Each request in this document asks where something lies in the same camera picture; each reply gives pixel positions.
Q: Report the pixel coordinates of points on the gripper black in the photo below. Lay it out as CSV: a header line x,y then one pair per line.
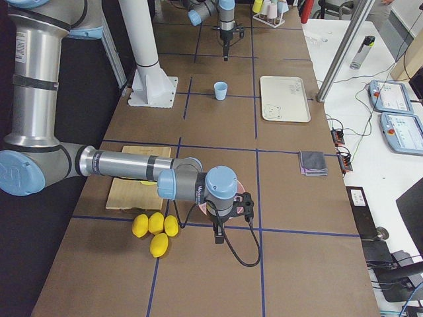
x,y
221,219
226,35

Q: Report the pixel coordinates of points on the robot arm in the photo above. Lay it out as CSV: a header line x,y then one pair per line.
x,y
200,11
214,107

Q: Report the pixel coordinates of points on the light blue plastic cup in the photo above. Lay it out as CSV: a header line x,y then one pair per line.
x,y
220,90

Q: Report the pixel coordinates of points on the yellow-green cup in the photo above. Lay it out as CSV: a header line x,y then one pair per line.
x,y
257,5

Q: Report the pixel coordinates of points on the pink cup on rack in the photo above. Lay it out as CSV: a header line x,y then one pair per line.
x,y
272,11

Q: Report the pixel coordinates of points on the pink bowl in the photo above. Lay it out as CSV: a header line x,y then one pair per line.
x,y
240,189

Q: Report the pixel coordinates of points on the whole lemon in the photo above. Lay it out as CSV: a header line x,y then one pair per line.
x,y
156,223
140,226
171,225
159,245

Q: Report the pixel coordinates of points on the cream bear tray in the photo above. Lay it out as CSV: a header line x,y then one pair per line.
x,y
284,99

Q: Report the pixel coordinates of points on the clear plastic bag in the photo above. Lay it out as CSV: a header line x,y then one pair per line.
x,y
313,39

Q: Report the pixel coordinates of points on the wooden cutting board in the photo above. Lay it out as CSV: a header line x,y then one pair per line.
x,y
127,194

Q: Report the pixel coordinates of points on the grey folded cloth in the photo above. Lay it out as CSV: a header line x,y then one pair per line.
x,y
312,163

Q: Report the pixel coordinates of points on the water bottle on desk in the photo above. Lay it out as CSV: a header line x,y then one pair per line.
x,y
362,52

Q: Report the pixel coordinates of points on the upper teach pendant tablet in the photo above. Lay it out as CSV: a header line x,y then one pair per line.
x,y
390,96

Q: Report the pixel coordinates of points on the teach pendant tablet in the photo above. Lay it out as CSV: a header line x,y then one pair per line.
x,y
403,132
390,96

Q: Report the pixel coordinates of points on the lower teach pendant tablet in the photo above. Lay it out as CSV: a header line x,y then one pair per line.
x,y
403,132

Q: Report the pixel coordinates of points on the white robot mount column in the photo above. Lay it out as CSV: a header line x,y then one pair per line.
x,y
151,86

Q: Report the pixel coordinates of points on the aluminium frame post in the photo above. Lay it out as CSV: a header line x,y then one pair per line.
x,y
358,19

